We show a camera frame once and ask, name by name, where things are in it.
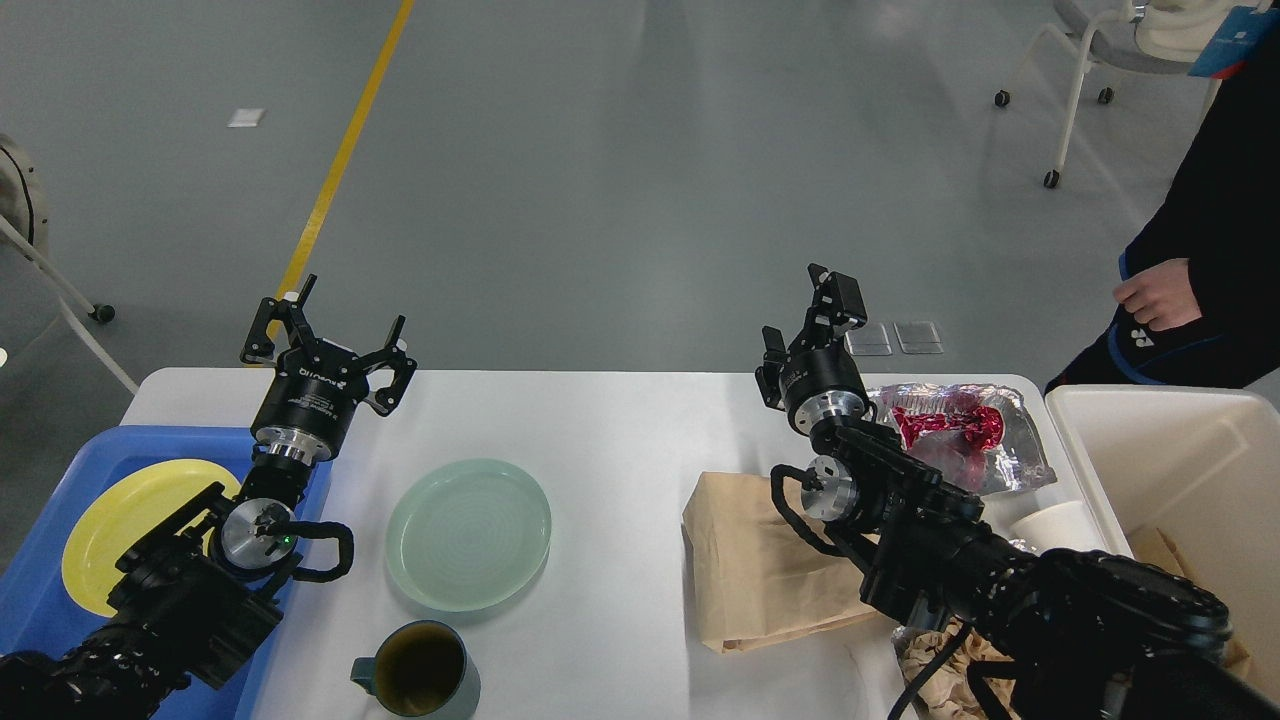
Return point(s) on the pale green plate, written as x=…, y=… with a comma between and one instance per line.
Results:
x=468, y=536

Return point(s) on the white rolling chair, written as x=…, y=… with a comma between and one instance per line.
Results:
x=1144, y=38

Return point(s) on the floor outlet plate right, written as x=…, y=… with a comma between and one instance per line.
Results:
x=919, y=338

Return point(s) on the white paper cup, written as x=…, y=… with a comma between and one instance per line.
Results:
x=1069, y=525

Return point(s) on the floor outlet plate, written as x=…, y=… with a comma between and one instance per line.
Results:
x=869, y=340
x=919, y=338

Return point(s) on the person's hand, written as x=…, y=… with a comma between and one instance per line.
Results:
x=1161, y=297

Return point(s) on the brown paper bag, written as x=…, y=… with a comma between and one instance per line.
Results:
x=755, y=582

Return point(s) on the floor outlet plate left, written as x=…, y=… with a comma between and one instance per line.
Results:
x=869, y=340

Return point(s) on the yellow plate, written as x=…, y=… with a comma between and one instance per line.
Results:
x=123, y=514

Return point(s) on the silver red foil wrapper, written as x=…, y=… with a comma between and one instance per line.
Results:
x=981, y=437

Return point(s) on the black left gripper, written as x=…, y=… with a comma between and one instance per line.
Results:
x=314, y=394

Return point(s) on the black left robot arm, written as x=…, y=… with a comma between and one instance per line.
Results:
x=197, y=597

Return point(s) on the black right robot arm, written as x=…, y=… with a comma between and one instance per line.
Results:
x=1084, y=634

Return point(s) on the grey chair at left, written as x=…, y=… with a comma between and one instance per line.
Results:
x=25, y=209

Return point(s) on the person in black clothes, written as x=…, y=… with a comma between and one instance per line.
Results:
x=1221, y=213

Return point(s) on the blue plastic tray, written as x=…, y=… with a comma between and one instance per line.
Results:
x=38, y=614

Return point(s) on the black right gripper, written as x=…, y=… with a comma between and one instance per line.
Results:
x=819, y=384

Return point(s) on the teal mug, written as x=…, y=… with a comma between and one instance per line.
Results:
x=421, y=671

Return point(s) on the white plastic bin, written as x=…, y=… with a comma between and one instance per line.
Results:
x=1197, y=467

